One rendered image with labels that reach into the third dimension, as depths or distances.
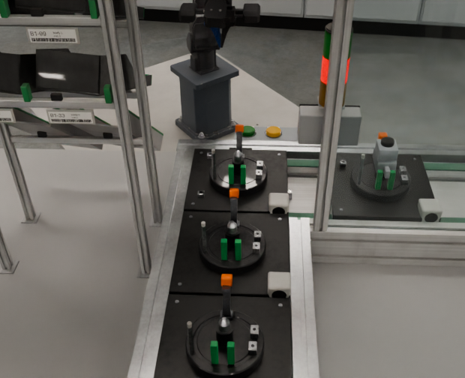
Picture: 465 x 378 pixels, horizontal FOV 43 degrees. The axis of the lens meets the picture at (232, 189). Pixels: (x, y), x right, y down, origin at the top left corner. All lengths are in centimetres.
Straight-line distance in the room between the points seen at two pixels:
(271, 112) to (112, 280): 80
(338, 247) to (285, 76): 261
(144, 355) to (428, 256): 67
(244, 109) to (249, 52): 228
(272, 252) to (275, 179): 25
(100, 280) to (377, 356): 62
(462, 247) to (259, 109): 81
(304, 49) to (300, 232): 300
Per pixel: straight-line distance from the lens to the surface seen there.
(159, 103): 197
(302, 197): 148
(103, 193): 162
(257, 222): 133
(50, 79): 119
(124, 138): 115
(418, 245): 139
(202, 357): 108
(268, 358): 110
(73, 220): 156
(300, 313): 117
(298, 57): 414
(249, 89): 203
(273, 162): 150
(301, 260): 127
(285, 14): 448
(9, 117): 118
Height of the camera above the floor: 187
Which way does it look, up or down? 39 degrees down
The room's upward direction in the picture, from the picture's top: 1 degrees counter-clockwise
